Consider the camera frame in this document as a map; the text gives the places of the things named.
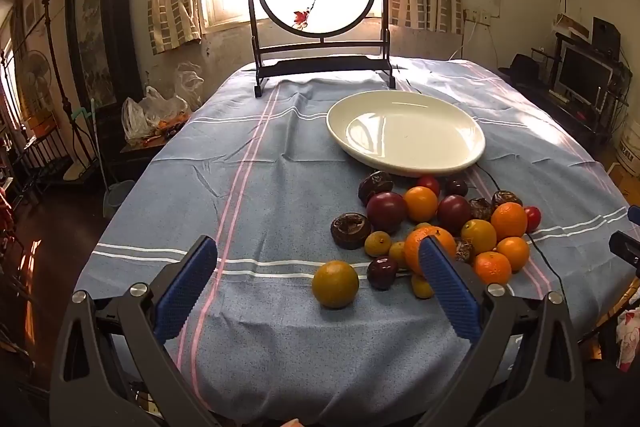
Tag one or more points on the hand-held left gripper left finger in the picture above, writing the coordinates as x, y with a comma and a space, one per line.
182, 292

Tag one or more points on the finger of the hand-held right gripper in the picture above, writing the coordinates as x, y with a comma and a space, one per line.
626, 248
635, 214

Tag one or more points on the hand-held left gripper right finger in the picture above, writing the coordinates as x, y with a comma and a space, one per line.
450, 292

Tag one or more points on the large orange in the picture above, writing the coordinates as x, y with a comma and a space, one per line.
412, 246

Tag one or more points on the yellow round citrus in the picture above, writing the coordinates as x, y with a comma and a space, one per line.
478, 236

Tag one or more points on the dark red plum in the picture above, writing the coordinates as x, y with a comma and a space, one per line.
456, 187
382, 272

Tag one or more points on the small yellow-green kumquat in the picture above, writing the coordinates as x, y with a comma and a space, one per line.
421, 287
396, 254
377, 243
423, 225

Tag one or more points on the orange tangerine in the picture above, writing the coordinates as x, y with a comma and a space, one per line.
509, 220
492, 268
513, 253
420, 203

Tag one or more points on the large yellow-green citrus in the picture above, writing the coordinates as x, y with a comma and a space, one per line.
335, 284

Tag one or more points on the large brown water chestnut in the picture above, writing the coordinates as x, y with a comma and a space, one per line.
351, 231

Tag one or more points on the white oval plate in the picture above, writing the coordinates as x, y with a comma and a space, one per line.
410, 132

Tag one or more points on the white plastic bucket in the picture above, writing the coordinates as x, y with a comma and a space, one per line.
631, 144

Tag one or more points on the floral cloth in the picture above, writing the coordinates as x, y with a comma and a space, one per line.
630, 337

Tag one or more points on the blue striped tablecloth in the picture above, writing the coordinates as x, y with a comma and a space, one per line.
250, 207

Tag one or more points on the black media stand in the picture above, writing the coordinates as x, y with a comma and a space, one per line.
575, 119

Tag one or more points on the dark wooden side table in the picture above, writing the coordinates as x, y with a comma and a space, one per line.
137, 157

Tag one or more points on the computer monitor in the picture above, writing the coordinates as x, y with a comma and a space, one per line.
582, 74

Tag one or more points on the black speaker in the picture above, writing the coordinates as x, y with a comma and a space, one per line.
606, 34

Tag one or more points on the black hat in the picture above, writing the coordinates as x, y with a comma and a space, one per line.
522, 69

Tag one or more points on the white plastic bag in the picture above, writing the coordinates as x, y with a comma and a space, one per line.
145, 112

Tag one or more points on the cardboard box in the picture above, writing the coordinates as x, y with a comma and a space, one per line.
570, 26

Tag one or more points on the clear plastic bag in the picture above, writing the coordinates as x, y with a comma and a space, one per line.
190, 82

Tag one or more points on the black metal coat rack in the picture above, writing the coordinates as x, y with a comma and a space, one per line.
57, 72

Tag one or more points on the bird painting table screen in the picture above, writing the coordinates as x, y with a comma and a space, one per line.
320, 66

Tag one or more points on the standing fan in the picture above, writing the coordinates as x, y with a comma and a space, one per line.
34, 77

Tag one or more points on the white wall socket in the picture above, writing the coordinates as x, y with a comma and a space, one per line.
477, 17

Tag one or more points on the dark framed wall painting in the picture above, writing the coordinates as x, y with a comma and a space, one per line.
92, 37

